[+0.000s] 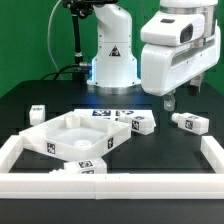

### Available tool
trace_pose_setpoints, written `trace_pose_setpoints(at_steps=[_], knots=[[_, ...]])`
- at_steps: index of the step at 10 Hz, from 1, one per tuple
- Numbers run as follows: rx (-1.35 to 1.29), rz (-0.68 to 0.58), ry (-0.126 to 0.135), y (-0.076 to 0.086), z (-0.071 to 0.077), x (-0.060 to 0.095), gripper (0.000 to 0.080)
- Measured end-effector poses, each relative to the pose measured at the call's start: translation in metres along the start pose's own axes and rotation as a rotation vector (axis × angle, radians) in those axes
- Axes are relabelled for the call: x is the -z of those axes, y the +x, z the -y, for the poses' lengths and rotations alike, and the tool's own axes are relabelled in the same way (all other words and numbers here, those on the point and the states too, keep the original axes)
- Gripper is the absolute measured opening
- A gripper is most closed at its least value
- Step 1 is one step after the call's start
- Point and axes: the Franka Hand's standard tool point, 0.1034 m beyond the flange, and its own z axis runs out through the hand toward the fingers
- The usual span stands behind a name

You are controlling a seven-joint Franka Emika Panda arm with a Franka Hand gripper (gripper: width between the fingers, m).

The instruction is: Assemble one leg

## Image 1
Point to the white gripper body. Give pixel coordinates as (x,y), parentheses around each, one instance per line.
(164,68)

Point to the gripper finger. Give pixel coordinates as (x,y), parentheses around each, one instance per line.
(169,101)
(195,85)

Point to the white square tabletop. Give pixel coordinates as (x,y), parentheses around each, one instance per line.
(74,136)

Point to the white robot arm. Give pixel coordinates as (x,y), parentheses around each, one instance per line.
(181,41)

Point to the white marker sheet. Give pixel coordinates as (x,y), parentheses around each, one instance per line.
(115,113)

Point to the white U-shaped fence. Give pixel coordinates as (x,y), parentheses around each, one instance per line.
(112,186)

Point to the black camera stand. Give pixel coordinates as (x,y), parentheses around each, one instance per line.
(81,9)

